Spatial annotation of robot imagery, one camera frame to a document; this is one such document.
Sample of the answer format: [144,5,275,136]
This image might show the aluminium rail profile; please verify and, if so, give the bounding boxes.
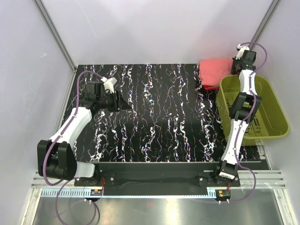
[30,170,286,189]

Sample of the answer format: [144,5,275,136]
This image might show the right aluminium frame post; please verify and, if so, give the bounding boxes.
[250,0,281,43]

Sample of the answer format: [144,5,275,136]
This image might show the left aluminium frame post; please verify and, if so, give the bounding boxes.
[34,0,77,70]

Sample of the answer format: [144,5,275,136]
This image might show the olive green plastic basket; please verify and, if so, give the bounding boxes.
[216,75,289,146]

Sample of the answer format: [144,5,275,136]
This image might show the folded red t shirt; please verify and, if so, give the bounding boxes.
[203,85,219,90]

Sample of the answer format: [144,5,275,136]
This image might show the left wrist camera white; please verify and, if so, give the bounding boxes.
[101,77,117,93]

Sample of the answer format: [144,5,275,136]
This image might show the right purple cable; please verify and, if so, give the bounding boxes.
[222,42,268,204]

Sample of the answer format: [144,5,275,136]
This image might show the black marble pattern mat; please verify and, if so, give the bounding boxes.
[50,63,265,163]

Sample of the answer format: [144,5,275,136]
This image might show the pink t shirt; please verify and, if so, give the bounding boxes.
[199,59,233,88]

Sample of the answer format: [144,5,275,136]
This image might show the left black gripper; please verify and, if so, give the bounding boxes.
[97,90,131,113]

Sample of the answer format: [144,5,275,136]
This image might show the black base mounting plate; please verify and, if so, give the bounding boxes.
[75,162,239,187]

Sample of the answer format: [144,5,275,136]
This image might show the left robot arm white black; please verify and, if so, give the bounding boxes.
[37,78,131,186]

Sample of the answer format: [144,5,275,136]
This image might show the aluminium frame post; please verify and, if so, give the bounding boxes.
[34,0,77,70]
[250,0,281,43]

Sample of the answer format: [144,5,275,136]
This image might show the white slotted cable duct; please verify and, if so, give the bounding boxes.
[41,189,218,198]

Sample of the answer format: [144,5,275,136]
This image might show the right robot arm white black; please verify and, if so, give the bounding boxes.
[213,45,262,186]

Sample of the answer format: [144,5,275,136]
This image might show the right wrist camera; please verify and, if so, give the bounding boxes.
[235,44,249,60]

